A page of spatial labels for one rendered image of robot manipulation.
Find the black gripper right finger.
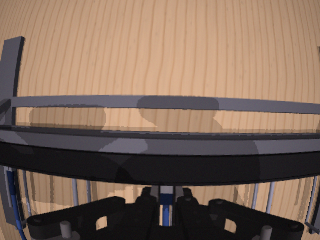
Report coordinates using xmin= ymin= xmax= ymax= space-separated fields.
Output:
xmin=172 ymin=186 xmax=305 ymax=240

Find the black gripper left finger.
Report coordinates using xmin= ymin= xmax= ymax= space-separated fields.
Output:
xmin=27 ymin=185 xmax=161 ymax=240

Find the blue cable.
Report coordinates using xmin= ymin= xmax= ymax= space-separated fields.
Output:
xmin=9 ymin=184 xmax=170 ymax=240

